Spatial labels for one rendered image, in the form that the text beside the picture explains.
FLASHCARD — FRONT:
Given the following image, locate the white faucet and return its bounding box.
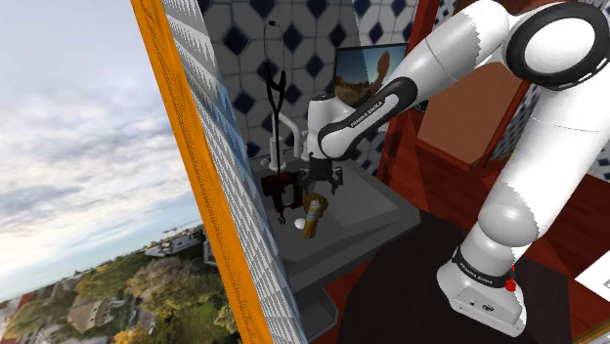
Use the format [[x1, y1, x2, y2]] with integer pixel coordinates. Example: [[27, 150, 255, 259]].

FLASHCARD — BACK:
[[268, 110, 311, 173]]

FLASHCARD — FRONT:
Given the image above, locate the brown bowl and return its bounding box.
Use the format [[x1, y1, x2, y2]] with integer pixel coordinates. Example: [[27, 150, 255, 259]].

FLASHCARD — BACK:
[[302, 192, 329, 218]]

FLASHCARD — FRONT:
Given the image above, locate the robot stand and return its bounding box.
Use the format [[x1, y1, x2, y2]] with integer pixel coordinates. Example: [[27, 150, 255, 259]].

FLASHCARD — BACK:
[[335, 209, 576, 344]]

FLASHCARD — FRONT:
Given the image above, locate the red-brown wooden door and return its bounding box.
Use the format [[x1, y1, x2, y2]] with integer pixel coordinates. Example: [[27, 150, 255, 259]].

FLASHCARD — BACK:
[[375, 0, 535, 201]]

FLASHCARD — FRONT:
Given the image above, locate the grey sink vanity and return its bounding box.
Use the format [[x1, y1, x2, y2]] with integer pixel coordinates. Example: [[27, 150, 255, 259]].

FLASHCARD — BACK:
[[247, 156, 423, 342]]

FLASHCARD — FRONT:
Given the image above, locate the black hanging cord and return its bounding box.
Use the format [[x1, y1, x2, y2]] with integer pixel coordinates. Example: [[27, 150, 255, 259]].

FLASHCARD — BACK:
[[262, 20, 288, 226]]

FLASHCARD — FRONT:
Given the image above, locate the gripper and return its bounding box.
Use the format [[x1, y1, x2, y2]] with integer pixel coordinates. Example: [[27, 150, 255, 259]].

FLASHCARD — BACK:
[[296, 158, 345, 197]]

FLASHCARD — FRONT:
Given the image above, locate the yellow bottle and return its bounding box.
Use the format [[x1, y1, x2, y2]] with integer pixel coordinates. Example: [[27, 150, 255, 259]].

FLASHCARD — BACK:
[[302, 199, 322, 239]]

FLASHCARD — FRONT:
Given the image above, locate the dark red appliance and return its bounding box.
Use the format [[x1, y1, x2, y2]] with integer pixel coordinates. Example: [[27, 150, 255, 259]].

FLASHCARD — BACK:
[[260, 171, 305, 211]]

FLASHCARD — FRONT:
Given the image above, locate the framed landscape wall picture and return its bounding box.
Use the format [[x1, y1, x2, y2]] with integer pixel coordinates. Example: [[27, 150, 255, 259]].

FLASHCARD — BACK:
[[331, 42, 411, 111]]

